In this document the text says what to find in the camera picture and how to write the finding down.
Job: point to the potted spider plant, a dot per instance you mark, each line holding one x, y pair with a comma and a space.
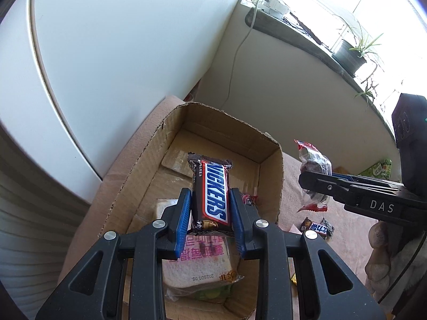
347, 53

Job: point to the white power adapter box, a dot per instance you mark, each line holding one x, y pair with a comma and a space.
273, 5

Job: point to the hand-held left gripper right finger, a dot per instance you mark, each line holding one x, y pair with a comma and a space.
237, 226

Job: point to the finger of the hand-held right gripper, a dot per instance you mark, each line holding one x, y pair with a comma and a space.
343, 176
333, 188

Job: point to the white cabinet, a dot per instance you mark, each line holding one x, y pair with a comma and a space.
133, 56

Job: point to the green paper box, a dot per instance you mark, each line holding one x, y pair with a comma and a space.
378, 168

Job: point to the grey windowsill cover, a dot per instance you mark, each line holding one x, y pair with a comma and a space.
300, 36

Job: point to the large brown chocolate bar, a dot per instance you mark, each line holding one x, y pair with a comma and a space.
210, 193

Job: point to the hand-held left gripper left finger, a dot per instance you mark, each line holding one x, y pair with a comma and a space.
181, 226

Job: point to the brown cardboard box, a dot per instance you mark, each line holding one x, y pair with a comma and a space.
213, 133

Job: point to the person's right hand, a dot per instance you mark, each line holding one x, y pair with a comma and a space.
378, 266

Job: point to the small brown chocolate bar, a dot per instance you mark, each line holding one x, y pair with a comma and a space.
318, 228

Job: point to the green jelly cup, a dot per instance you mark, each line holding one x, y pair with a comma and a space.
210, 295

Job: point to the white ribbed panel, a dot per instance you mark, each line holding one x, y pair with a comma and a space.
33, 223

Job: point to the packaged bread slice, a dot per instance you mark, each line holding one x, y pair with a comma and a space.
206, 266

